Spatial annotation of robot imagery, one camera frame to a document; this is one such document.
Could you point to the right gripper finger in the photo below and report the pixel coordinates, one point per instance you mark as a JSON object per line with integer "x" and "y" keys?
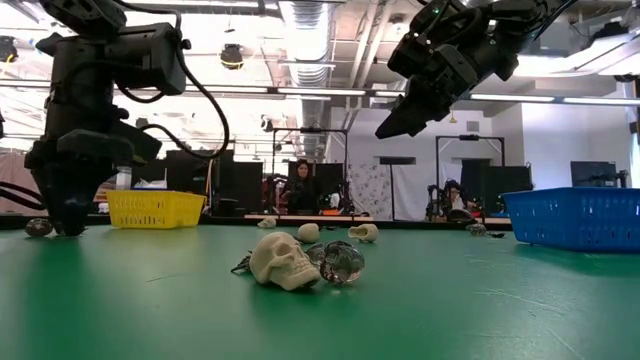
{"x": 407, "y": 95}
{"x": 445, "y": 85}

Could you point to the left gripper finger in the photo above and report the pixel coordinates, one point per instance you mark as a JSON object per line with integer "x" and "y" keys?
{"x": 106, "y": 180}
{"x": 67, "y": 195}

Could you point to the cream plastic skull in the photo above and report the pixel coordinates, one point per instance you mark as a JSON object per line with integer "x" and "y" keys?
{"x": 308, "y": 233}
{"x": 267, "y": 223}
{"x": 280, "y": 260}
{"x": 365, "y": 233}

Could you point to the black plastic spider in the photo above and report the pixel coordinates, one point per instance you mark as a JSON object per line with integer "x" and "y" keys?
{"x": 495, "y": 234}
{"x": 331, "y": 228}
{"x": 241, "y": 264}

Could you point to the black background robot arm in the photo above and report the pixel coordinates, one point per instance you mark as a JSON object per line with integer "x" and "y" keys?
{"x": 340, "y": 197}
{"x": 433, "y": 202}

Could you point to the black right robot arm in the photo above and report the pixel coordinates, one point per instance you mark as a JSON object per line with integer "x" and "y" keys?
{"x": 525, "y": 15}

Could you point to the clear plastic container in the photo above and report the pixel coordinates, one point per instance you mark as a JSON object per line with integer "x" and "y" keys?
{"x": 123, "y": 180}

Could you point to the long ceiling light strip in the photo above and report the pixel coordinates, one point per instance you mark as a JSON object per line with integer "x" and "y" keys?
{"x": 600, "y": 101}
{"x": 235, "y": 89}
{"x": 512, "y": 97}
{"x": 322, "y": 92}
{"x": 390, "y": 94}

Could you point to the white plastic bag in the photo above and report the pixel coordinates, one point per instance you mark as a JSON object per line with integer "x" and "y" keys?
{"x": 150, "y": 185}

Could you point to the black partition panel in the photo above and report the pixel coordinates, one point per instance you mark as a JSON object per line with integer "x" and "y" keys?
{"x": 505, "y": 180}
{"x": 150, "y": 172}
{"x": 190, "y": 175}

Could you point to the black round ceiling fixture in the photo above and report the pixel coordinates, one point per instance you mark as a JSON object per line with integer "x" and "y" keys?
{"x": 266, "y": 124}
{"x": 142, "y": 122}

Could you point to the yellow plastic basket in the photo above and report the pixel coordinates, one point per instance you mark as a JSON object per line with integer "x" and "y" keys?
{"x": 155, "y": 210}

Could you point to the pink curtain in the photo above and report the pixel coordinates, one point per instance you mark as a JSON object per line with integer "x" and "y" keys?
{"x": 12, "y": 172}

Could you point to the black T-shaped stand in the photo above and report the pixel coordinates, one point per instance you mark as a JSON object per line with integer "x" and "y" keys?
{"x": 397, "y": 160}

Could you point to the white patterned sheet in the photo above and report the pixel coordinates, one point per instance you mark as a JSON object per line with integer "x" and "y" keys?
{"x": 410, "y": 185}

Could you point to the person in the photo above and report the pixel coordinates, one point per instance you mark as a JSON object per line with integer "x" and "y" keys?
{"x": 455, "y": 197}
{"x": 301, "y": 190}

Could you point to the wooden background table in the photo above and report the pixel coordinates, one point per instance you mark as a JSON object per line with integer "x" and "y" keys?
{"x": 495, "y": 220}

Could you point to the black monitor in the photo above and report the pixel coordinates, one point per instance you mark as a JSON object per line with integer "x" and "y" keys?
{"x": 592, "y": 174}

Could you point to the black hanging ceiling lamp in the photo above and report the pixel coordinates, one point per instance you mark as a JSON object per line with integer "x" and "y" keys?
{"x": 231, "y": 57}

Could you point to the red black equipment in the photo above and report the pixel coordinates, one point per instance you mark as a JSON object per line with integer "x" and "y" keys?
{"x": 272, "y": 195}

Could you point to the blue plastic basket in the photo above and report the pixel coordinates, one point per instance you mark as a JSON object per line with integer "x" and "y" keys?
{"x": 575, "y": 220}

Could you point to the grey wall vent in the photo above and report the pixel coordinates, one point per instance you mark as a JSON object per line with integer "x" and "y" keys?
{"x": 472, "y": 126}

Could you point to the black frame stand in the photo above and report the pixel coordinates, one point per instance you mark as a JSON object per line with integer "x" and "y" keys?
{"x": 346, "y": 150}
{"x": 470, "y": 137}

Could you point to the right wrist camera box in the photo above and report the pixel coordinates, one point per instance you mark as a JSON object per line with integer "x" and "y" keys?
{"x": 415, "y": 35}

